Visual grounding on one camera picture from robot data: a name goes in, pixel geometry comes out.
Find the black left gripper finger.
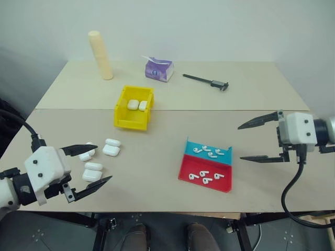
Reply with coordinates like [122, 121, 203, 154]
[60, 144, 99, 158]
[74, 175, 114, 202]

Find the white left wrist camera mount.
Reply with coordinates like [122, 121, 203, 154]
[24, 145, 72, 206]

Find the purple tissue pack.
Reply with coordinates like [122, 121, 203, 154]
[141, 54, 175, 83]

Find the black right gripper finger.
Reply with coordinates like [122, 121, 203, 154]
[239, 154, 289, 163]
[237, 110, 285, 131]

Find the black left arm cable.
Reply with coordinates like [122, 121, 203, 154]
[0, 109, 48, 153]

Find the black vernier caliper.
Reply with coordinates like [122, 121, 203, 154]
[182, 73, 230, 93]

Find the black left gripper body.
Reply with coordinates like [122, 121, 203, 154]
[43, 148, 79, 204]

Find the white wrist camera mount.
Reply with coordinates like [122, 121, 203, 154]
[278, 112, 319, 153]
[24, 145, 72, 206]

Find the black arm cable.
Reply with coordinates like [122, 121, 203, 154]
[0, 109, 48, 153]
[281, 143, 335, 230]

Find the blue and red tray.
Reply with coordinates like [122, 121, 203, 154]
[177, 135, 234, 193]

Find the yellow plastic bin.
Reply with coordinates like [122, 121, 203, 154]
[113, 85, 155, 132]

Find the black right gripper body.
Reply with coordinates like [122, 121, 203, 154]
[276, 125, 307, 164]

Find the cream cylindrical tube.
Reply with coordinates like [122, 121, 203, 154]
[87, 30, 114, 81]

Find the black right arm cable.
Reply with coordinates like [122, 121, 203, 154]
[281, 143, 335, 230]

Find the dark brown rounded shape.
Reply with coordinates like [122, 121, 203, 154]
[125, 223, 149, 251]
[186, 222, 220, 251]

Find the black table frame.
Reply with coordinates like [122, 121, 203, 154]
[59, 211, 291, 251]

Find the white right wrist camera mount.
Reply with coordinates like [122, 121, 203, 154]
[278, 112, 319, 153]

